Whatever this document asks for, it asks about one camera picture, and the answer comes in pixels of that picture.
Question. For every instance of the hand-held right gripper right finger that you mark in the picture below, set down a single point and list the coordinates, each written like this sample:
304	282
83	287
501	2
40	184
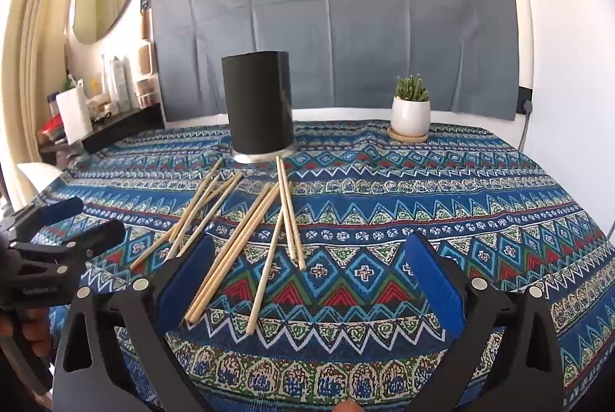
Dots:
439	282

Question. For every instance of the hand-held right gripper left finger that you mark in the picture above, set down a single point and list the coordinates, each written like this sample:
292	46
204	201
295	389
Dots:
185	282

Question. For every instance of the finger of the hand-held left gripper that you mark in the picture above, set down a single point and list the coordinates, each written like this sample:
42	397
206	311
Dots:
62	207
103	235

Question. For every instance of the bunch of wooden chopsticks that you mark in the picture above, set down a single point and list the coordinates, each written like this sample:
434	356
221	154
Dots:
232	254

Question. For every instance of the black utensil holder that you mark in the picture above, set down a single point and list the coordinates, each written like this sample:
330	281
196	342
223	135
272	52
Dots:
259	104

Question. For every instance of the person's left hand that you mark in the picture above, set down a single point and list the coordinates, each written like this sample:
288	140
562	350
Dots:
38	332

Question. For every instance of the person's right hand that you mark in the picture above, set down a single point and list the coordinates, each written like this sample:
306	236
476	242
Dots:
347	407

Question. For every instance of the red packets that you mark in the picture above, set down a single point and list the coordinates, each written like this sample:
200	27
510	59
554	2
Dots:
53	130

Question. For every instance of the blue patterned tablecloth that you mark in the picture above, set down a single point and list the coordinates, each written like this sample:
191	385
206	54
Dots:
384	210

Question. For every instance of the black side table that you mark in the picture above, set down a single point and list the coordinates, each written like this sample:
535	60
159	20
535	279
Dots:
120	123

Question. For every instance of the small toy car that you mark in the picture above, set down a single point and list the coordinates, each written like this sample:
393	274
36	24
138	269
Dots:
103	110

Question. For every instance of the grey spray bottle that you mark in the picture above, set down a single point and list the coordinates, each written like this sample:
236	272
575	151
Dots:
120	85

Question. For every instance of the wooden saucer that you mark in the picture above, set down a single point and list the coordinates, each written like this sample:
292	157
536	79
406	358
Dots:
407	137

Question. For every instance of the beige curtain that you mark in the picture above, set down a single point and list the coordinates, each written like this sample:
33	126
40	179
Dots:
33	56

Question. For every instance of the wooden hairbrush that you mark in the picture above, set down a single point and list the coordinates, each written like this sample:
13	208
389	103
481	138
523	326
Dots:
146	61

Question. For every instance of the succulent in white pot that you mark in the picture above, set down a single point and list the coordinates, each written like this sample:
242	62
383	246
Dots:
409	111

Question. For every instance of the white refrigerator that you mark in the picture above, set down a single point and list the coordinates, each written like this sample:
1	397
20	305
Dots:
567	56

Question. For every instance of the wall socket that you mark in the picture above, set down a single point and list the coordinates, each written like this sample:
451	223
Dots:
525	100

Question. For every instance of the grey wall cloth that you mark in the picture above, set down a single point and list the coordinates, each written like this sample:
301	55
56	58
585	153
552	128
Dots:
336	17

